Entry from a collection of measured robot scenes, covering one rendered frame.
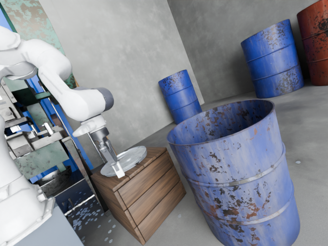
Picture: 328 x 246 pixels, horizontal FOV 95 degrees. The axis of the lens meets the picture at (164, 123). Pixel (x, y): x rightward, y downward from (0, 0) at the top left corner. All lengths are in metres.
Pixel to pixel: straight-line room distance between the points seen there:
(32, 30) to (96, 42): 1.92
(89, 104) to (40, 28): 0.80
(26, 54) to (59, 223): 0.63
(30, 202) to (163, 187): 0.59
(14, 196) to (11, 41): 0.52
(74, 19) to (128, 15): 0.98
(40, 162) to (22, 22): 0.83
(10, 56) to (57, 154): 0.68
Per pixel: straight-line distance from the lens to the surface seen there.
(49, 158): 1.28
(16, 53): 0.82
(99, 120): 0.67
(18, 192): 0.70
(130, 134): 2.84
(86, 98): 0.55
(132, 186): 0.84
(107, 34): 3.24
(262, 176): 0.56
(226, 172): 0.51
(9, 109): 1.44
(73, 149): 1.21
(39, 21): 1.29
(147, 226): 0.95
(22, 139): 1.34
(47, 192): 1.42
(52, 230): 0.72
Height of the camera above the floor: 0.66
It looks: 11 degrees down
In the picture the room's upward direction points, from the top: 23 degrees counter-clockwise
